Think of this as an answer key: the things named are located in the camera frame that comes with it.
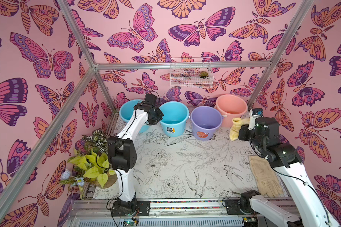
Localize light blue bucket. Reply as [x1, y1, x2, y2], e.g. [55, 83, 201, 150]
[160, 101, 189, 137]
[119, 99, 150, 133]

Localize yellow cleaning cloth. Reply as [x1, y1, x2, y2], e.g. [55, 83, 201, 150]
[229, 118, 250, 141]

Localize purple plastic bucket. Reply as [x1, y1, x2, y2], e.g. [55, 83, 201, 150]
[190, 106, 223, 141]

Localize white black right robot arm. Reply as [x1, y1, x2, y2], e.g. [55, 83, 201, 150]
[238, 108, 340, 227]

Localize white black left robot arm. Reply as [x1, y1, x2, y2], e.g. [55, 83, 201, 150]
[107, 94, 164, 216]

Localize pink plastic bucket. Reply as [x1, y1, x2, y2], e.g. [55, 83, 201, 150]
[215, 94, 248, 128]

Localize beige work glove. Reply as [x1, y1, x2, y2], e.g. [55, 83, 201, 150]
[249, 156, 284, 198]

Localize small green succulent plant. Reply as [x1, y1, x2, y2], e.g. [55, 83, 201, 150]
[199, 71, 209, 77]

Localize potted green leafy plant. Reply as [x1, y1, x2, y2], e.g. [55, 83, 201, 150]
[59, 129, 117, 192]

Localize white wire wall basket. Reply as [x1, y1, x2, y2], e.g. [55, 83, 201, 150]
[169, 61, 214, 89]

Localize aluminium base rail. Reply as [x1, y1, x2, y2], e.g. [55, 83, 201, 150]
[65, 198, 305, 227]

